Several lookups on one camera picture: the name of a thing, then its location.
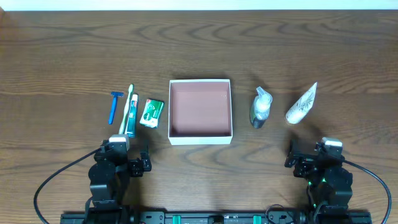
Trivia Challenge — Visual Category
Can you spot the green white toothbrush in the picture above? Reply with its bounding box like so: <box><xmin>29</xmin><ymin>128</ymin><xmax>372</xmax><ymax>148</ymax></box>
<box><xmin>119</xmin><ymin>83</ymin><xmax>134</xmax><ymax>134</ymax></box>

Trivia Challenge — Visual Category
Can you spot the green soap bar packet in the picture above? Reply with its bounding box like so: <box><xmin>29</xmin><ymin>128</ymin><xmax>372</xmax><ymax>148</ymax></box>
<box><xmin>139</xmin><ymin>99</ymin><xmax>164</xmax><ymax>128</ymax></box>

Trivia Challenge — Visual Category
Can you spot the white floral lotion tube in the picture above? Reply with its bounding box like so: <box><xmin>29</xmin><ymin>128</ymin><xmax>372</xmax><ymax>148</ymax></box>
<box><xmin>285</xmin><ymin>82</ymin><xmax>318</xmax><ymax>124</ymax></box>

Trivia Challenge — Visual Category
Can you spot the red green toothpaste tube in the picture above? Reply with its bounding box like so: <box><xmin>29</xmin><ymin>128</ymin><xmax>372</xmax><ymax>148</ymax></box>
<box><xmin>125</xmin><ymin>94</ymin><xmax>138</xmax><ymax>138</ymax></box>

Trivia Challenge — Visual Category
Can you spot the clear pump soap bottle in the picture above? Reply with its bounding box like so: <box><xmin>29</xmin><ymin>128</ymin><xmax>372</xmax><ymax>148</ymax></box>
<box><xmin>249</xmin><ymin>86</ymin><xmax>272</xmax><ymax>129</ymax></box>

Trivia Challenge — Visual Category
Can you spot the blue disposable razor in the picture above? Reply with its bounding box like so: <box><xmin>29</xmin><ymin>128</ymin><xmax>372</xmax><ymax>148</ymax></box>
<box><xmin>108</xmin><ymin>91</ymin><xmax>124</xmax><ymax>124</ymax></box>

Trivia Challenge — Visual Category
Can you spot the white box with pink interior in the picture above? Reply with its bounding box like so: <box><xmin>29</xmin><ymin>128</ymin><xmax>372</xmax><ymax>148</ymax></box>
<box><xmin>168</xmin><ymin>79</ymin><xmax>233</xmax><ymax>146</ymax></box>

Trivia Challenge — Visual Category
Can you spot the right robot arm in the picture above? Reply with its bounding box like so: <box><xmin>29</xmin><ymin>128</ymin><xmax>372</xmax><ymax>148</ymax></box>
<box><xmin>284</xmin><ymin>137</ymin><xmax>353</xmax><ymax>223</ymax></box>

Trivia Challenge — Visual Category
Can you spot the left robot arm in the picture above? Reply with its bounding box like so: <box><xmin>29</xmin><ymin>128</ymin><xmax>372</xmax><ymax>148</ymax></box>
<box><xmin>83</xmin><ymin>140</ymin><xmax>152</xmax><ymax>224</ymax></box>

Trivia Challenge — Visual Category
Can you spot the right black cable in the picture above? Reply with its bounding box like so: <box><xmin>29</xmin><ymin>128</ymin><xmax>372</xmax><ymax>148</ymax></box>
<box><xmin>341</xmin><ymin>159</ymin><xmax>392</xmax><ymax>224</ymax></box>

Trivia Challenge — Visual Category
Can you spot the black cable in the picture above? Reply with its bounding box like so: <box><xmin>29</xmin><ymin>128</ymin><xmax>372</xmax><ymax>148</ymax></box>
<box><xmin>33</xmin><ymin>147</ymin><xmax>103</xmax><ymax>224</ymax></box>
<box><xmin>341</xmin><ymin>159</ymin><xmax>392</xmax><ymax>224</ymax></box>

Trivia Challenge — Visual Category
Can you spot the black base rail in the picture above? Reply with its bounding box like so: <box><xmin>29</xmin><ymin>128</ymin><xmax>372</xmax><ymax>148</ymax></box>
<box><xmin>60</xmin><ymin>210</ymin><xmax>373</xmax><ymax>224</ymax></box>

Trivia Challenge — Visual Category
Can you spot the left black cable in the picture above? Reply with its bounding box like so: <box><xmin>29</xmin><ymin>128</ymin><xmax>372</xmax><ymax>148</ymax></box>
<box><xmin>33</xmin><ymin>147</ymin><xmax>103</xmax><ymax>224</ymax></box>

